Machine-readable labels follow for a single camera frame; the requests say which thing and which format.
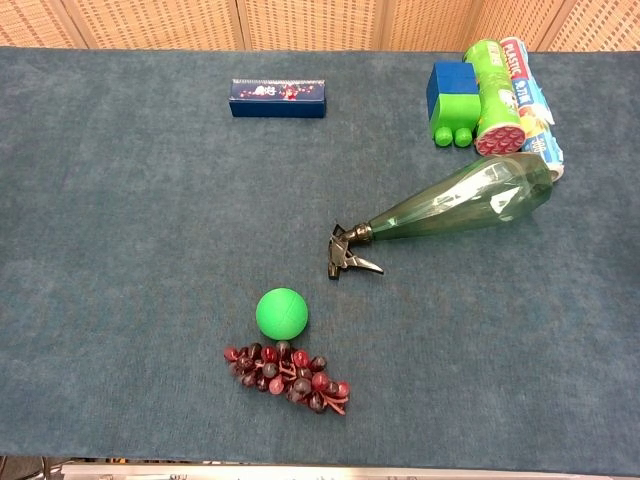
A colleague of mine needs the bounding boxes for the dark blue printed box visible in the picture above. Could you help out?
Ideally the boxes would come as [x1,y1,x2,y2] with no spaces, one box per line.
[228,78,327,120]

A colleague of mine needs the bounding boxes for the blue felt table cloth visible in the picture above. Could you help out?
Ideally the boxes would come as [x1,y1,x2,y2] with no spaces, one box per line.
[0,45,640,464]

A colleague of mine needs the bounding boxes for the blue toy building block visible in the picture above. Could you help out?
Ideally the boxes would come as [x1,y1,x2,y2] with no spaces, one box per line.
[426,60,480,122]

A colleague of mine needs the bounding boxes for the aluminium frame rail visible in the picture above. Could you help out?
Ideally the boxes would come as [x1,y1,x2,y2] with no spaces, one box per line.
[59,462,640,480]

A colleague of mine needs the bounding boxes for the green studded toy block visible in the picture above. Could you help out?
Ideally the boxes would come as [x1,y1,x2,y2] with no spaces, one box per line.
[430,92,482,150]

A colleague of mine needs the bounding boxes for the green ball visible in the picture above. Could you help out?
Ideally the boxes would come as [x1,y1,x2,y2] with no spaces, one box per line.
[255,287,310,341]

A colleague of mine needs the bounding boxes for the green cylindrical snack can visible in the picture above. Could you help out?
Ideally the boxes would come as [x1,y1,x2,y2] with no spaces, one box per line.
[462,39,525,157]

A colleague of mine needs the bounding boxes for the woven folding screen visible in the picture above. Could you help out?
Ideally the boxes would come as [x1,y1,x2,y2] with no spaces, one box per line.
[0,0,640,54]

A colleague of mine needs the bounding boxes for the dark red plastic grapes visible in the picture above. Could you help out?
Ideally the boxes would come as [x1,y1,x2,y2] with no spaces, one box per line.
[223,340,351,417]

